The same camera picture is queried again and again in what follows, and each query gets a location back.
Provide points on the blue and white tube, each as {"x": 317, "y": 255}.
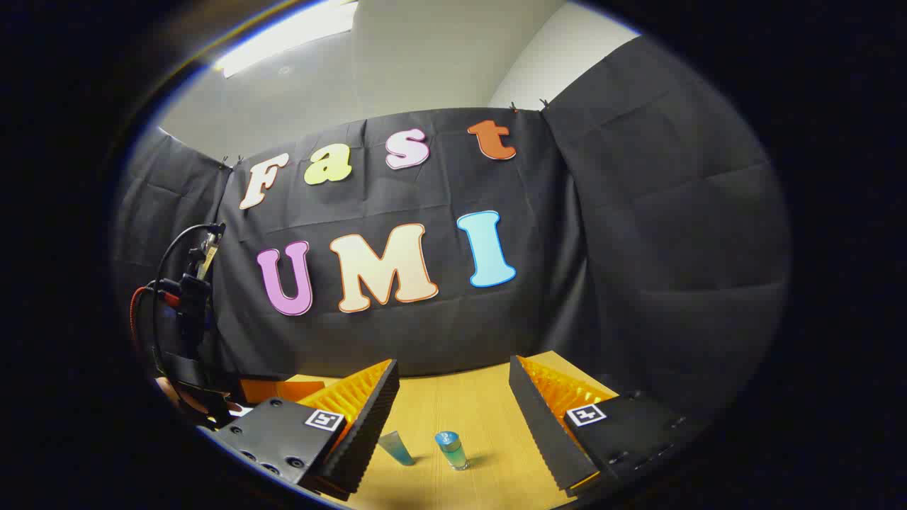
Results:
{"x": 397, "y": 448}

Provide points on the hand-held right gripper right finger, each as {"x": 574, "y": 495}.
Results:
{"x": 542, "y": 425}

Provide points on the green bottle with blue cap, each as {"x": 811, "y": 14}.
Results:
{"x": 452, "y": 451}

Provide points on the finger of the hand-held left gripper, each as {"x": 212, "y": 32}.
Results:
{"x": 280, "y": 389}

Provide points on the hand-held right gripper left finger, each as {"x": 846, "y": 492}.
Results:
{"x": 368, "y": 425}

